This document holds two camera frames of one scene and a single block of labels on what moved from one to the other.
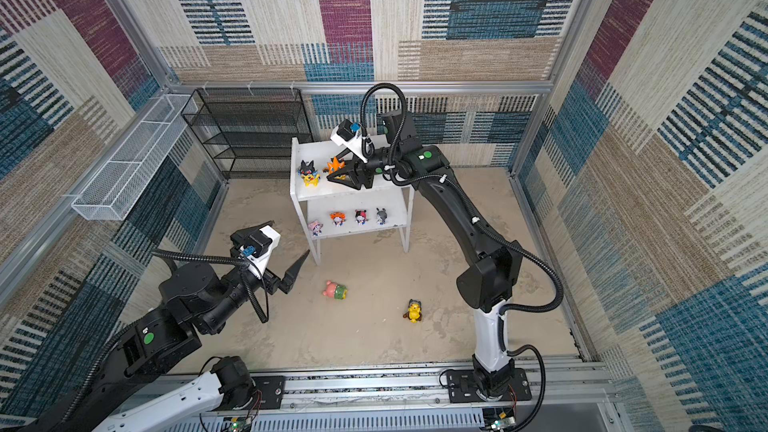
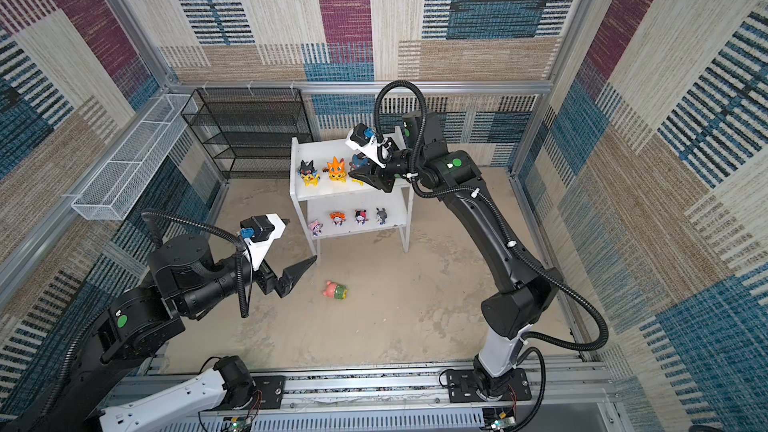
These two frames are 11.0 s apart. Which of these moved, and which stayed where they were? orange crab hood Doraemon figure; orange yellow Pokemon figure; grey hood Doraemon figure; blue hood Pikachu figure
Moved: blue hood Pikachu figure
Stayed: orange crab hood Doraemon figure; orange yellow Pokemon figure; grey hood Doraemon figure
